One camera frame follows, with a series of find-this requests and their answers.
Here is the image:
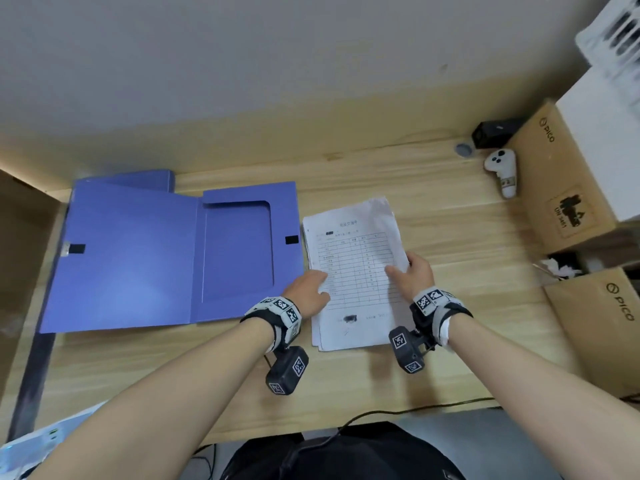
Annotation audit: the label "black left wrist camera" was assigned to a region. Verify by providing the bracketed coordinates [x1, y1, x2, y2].
[265, 346, 310, 396]

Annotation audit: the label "person's left forearm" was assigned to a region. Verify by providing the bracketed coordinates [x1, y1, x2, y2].
[30, 317, 281, 480]

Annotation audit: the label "small black box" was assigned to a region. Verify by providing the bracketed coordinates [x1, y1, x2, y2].
[471, 118, 526, 149]

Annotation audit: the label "stack of printed paper sheets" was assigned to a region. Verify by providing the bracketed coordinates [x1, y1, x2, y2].
[301, 196, 418, 353]

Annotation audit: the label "white plastic crate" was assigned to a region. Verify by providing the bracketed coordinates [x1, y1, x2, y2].
[575, 0, 640, 91]

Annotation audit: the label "person's grey trousers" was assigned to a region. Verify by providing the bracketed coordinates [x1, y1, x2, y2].
[400, 407, 566, 480]

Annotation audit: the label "blue open file box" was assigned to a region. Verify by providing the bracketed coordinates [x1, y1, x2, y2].
[39, 169, 307, 334]

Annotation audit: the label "person's right hand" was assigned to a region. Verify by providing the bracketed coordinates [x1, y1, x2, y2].
[384, 251, 435, 302]

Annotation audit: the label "marker-printed right wrist band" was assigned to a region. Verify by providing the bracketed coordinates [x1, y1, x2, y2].
[409, 286, 474, 350]

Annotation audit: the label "dark metal desk leg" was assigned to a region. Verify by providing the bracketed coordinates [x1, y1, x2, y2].
[7, 202, 72, 441]

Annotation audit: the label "person's black shirt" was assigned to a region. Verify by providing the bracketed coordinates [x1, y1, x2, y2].
[220, 421, 468, 480]

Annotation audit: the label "white handheld controller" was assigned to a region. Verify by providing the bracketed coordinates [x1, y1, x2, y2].
[483, 149, 519, 199]

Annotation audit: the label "person's right forearm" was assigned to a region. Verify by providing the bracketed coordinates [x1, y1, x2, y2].
[446, 315, 640, 480]

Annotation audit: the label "cardboard box with black symbols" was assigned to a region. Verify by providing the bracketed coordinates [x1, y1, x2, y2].
[505, 98, 640, 255]

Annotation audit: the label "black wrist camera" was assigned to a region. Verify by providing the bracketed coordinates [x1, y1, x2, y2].
[265, 346, 310, 396]
[389, 326, 437, 375]

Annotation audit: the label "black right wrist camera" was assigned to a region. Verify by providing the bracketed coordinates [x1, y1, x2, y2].
[389, 326, 437, 375]

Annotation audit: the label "marker-printed left wrist band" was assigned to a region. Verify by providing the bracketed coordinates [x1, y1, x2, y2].
[240, 296, 304, 353]

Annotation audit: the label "crumpled white tissue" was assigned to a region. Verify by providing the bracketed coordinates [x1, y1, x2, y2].
[532, 252, 584, 282]

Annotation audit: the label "marker-printed wrist band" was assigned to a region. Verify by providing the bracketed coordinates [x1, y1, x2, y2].
[409, 286, 474, 350]
[240, 296, 304, 353]

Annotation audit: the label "plain cardboard box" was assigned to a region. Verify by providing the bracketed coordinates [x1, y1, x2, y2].
[542, 267, 640, 399]

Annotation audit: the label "light blue white device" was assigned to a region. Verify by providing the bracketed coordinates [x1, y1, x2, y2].
[0, 400, 109, 480]

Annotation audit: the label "person's left hand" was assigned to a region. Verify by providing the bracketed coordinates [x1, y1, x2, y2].
[281, 269, 331, 318]

